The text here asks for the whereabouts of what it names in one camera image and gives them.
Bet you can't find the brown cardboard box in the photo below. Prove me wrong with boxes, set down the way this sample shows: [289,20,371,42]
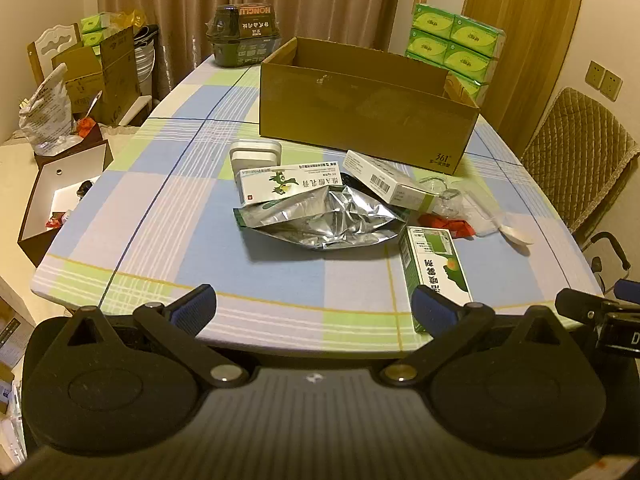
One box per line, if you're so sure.
[259,36,482,177]

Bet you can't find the small green tissue packs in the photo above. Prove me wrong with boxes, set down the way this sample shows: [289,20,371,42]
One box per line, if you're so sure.
[80,12,112,48]

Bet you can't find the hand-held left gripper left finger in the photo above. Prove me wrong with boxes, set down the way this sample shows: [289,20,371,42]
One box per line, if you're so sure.
[54,284,252,389]

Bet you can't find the quilted beige chair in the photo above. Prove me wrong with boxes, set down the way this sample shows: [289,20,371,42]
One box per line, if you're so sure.
[520,86,640,241]

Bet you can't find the brown curtain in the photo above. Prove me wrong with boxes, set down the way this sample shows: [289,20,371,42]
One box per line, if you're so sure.
[95,0,406,106]

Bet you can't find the red packet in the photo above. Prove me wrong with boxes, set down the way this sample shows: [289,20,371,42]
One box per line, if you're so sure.
[417,212,475,239]

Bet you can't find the yellow bag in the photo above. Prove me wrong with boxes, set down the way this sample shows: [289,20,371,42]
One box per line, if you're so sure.
[107,9,146,31]

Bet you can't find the open cardboard carton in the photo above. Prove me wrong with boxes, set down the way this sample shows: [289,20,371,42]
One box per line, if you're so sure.
[51,27,143,128]

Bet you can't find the white carved chair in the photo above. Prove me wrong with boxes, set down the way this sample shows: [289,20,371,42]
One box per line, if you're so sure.
[27,22,83,86]

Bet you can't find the white medicine box green figure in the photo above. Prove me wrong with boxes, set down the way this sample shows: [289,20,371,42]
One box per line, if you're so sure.
[236,161,346,206]

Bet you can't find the white power adapter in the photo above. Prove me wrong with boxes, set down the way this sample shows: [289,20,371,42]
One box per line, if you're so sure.
[229,141,282,186]

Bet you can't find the checked tablecloth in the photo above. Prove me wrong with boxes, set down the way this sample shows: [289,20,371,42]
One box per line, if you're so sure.
[31,52,608,356]

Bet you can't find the clear plastic box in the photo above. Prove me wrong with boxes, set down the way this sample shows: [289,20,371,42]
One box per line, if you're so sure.
[460,192,506,238]

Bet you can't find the brown box white interior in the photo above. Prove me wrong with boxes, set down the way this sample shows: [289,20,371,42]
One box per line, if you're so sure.
[17,140,115,268]

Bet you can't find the dark green stacked containers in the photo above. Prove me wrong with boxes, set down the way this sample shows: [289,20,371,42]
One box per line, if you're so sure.
[206,4,283,68]

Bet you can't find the white spoon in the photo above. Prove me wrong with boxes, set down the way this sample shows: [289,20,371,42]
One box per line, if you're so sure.
[495,210,536,247]

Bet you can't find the white plastic bag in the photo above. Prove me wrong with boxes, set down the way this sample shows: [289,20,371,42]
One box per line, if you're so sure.
[19,62,76,156]

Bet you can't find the grey metal container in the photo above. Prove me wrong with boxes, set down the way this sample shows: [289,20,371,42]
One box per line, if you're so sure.
[132,25,161,98]

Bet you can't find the black metal frame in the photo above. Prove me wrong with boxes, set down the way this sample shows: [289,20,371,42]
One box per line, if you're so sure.
[575,231,632,291]

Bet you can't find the stack of green tissue packs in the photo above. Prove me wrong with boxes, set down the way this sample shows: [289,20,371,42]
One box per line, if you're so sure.
[404,3,506,106]

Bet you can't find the silver foil bag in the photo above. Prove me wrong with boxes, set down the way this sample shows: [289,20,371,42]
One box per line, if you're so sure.
[232,182,411,251]

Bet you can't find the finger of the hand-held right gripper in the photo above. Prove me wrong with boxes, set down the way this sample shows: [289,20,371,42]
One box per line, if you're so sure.
[613,279,640,306]
[555,287,621,329]

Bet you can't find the white medicine box green stripe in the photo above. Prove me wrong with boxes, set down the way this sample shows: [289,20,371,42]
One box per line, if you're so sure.
[342,150,441,211]

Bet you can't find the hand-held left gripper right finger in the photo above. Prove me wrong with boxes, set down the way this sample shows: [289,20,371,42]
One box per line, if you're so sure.
[379,284,569,388]

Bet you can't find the clear plastic packaging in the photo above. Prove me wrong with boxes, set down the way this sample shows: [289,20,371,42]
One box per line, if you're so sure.
[417,175,476,216]

